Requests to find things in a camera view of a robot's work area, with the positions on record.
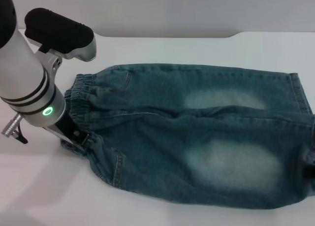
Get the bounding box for silver plug with black cable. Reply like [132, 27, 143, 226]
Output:
[1, 113, 28, 145]

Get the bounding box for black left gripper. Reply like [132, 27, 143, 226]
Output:
[44, 112, 91, 146]

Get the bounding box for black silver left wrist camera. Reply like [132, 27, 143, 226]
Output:
[24, 8, 97, 63]

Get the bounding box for blue denim shorts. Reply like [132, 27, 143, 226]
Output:
[60, 63, 315, 210]

